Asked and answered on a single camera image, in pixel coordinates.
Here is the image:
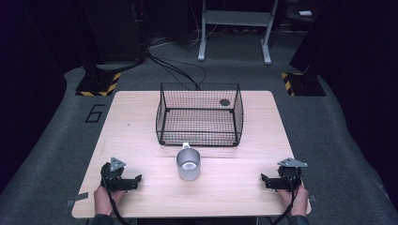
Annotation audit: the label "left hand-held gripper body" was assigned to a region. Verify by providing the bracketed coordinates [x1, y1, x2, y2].
[99, 156, 136, 192]

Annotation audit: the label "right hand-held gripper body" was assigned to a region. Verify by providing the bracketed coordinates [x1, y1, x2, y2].
[269, 157, 309, 192]

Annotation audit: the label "person's right hand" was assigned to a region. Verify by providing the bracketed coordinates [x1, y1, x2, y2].
[277, 185, 310, 218]

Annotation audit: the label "person's left hand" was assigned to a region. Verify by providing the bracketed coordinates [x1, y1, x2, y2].
[93, 185, 127, 218]

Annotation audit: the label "grey tape strip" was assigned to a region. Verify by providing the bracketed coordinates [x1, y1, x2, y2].
[65, 191, 90, 208]

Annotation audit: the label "silver metal cup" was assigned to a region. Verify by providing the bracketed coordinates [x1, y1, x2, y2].
[176, 142, 202, 182]

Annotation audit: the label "black hazard-striped stand base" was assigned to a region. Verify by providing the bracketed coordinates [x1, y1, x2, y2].
[75, 71, 122, 98]
[280, 71, 328, 98]

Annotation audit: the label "dark curtain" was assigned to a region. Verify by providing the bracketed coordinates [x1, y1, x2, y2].
[0, 0, 95, 195]
[289, 0, 398, 201]

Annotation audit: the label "black cabinet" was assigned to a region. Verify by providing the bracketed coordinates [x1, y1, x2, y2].
[79, 0, 148, 65]

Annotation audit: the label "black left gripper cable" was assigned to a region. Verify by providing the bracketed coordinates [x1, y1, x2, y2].
[99, 164, 130, 225]

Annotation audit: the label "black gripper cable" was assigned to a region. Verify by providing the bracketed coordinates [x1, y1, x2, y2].
[99, 164, 130, 225]
[271, 174, 300, 225]

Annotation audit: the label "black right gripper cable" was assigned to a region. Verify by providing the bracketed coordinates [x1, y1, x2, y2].
[271, 174, 300, 225]

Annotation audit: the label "black wire mesh basket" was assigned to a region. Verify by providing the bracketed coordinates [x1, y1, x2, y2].
[155, 82, 245, 147]

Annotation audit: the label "black floor cables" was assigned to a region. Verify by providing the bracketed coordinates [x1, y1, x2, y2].
[145, 34, 208, 92]

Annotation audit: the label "grey metal desk frame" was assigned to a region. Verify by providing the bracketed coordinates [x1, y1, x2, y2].
[197, 0, 282, 66]

